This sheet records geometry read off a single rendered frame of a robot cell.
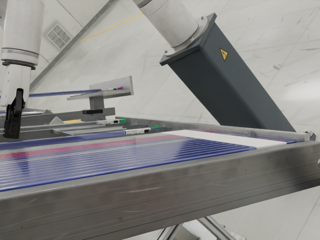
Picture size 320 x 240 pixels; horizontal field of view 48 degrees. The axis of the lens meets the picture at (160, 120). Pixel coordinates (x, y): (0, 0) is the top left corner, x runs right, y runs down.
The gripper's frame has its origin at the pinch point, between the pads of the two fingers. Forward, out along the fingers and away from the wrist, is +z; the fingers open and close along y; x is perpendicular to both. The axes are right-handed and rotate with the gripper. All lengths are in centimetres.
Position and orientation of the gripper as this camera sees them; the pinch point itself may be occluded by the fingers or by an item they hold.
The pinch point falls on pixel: (11, 129)
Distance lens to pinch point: 92.1
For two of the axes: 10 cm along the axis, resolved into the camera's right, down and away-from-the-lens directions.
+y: 5.2, 0.5, -8.5
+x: 8.5, 1.0, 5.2
